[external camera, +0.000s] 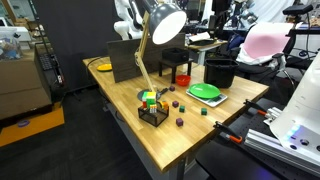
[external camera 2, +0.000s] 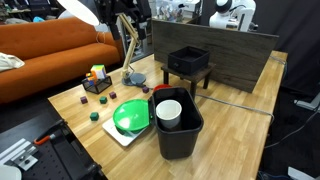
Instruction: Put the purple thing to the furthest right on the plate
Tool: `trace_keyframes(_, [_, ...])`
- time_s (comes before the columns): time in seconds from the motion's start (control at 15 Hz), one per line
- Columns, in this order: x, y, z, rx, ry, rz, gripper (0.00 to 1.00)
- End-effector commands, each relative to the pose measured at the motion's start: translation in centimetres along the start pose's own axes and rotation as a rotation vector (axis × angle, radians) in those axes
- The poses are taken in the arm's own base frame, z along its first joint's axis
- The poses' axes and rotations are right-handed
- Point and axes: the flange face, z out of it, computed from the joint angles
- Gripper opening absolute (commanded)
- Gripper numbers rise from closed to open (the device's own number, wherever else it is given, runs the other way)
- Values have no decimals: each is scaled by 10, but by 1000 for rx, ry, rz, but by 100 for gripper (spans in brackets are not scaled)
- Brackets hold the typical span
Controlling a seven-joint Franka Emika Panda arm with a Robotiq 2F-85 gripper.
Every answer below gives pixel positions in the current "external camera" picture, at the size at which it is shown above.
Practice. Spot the purple cube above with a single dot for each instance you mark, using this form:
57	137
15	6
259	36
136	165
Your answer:
179	122
172	88
175	104

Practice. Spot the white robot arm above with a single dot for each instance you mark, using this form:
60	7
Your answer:
128	28

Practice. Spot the green plastic plate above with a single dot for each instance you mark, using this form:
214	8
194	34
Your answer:
204	90

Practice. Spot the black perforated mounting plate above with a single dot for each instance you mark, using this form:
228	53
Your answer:
226	160

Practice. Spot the multicoloured puzzle cube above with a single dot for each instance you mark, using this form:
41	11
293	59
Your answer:
150	97

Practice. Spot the orange puzzle cube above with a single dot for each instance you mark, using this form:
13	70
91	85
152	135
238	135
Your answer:
165	106

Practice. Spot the grey round base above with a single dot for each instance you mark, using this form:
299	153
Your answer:
143	96

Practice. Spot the small white-faced puzzle cube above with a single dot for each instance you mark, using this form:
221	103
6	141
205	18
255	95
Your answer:
153	109

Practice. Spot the dark wooden stool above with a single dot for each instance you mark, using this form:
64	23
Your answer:
173	65

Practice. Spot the green cube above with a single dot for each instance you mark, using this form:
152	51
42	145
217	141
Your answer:
182	109
204	111

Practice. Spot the black square box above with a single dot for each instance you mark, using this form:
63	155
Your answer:
175	55

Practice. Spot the dark wooden board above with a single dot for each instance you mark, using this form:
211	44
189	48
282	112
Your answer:
125	61

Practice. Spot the white kitchen scale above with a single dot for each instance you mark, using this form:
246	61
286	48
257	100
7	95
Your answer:
213	101

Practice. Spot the yellow round disc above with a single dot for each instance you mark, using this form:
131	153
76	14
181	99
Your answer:
104	67

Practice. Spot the black plastic bin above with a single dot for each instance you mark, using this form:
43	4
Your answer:
220	75

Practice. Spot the light wooden desk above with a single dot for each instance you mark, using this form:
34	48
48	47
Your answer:
208	45

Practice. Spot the white paper sheet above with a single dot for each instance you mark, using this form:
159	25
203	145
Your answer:
199	36

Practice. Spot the grey table leg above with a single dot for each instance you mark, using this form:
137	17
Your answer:
178	170

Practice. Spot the orange and black clamp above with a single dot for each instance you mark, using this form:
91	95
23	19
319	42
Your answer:
256	108
230	135

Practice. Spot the blue bag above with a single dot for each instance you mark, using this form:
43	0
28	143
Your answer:
236	41

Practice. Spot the black office chair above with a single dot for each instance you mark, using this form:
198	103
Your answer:
253	70

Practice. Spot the black curtain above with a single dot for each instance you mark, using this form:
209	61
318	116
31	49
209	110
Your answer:
76	40

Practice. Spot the black keypad device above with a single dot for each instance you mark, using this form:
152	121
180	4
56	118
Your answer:
50	66

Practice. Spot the pink sheet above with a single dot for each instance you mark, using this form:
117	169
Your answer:
266	41

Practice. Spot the yellow wooden platform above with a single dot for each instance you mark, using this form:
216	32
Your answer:
36	126

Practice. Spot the brown cardboard box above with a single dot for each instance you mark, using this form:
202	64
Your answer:
20	83

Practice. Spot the purple disc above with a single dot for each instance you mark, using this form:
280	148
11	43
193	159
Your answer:
23	123

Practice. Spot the white rounded object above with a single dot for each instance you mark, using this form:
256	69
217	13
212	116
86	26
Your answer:
300	110

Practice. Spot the white storage box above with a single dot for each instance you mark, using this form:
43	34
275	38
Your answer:
16	33

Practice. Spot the clear bin with clutter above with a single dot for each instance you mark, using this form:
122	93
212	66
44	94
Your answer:
9	50

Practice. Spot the silver aluminium bracket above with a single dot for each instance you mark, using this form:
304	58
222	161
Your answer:
274	115

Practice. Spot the silver aluminium extrusion rail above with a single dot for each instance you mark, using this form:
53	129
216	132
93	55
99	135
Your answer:
266	141

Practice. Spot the black camera on pole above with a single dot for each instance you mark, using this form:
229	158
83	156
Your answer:
297	9

